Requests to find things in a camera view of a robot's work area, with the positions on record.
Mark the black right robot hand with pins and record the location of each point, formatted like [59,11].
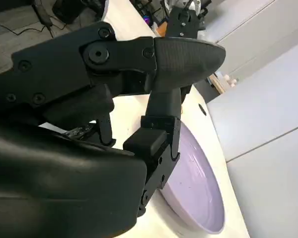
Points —
[64,186]

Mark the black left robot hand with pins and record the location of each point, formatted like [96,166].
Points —
[182,23]

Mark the wooden shelf unit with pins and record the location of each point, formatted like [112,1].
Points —
[217,83]

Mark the black round table grommet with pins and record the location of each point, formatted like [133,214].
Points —
[201,109]

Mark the black equipment case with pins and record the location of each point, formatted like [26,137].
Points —
[67,11]

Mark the grey partition panel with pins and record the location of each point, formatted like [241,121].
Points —
[275,198]
[263,111]

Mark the lilac plate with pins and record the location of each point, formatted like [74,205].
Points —
[198,186]

